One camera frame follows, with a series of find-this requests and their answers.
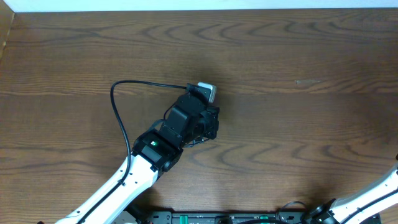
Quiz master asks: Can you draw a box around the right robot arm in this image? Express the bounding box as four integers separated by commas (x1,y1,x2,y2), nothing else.
303,163,397,224

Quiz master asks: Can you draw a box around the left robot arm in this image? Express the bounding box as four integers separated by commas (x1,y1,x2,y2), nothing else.
59,90,220,223

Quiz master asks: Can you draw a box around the left camera black cable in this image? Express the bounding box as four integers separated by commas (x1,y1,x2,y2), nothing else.
76,80,189,224

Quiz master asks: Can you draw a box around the camera black cable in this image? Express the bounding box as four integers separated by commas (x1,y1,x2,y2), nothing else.
340,188,398,224
76,80,189,224

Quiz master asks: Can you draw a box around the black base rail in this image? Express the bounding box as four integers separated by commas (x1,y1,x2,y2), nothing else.
124,203,382,224

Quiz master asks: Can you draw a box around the right camera black cable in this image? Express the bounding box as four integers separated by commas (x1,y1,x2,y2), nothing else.
340,188,398,224

